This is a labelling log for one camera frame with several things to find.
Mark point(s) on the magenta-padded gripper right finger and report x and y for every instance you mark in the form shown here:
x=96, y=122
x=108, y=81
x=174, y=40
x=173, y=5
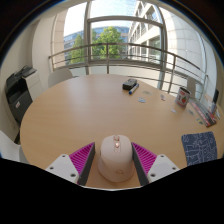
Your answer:
x=161, y=165

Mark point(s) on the black and white printer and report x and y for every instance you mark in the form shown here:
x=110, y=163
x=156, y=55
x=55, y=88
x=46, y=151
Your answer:
x=20, y=95

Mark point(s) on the metal balcony railing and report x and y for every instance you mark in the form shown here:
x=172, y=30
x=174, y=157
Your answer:
x=107, y=45

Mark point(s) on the blue marker pen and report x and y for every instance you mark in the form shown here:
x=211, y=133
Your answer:
x=134, y=89

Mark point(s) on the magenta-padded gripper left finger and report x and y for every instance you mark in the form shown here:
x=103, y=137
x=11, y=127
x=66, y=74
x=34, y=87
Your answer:
x=63, y=165

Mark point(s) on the pale pink computer mouse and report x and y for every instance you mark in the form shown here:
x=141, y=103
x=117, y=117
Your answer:
x=116, y=160

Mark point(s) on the blue patterned mouse pad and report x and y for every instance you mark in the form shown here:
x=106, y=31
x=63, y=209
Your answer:
x=200, y=148

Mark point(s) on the black upright phone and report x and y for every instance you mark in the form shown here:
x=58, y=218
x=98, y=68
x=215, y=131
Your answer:
x=215, y=96

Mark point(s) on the red and grey magazine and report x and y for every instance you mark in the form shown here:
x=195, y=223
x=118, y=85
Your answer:
x=205, y=113

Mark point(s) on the white chair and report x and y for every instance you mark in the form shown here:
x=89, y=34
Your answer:
x=191, y=85
x=59, y=76
x=8, y=148

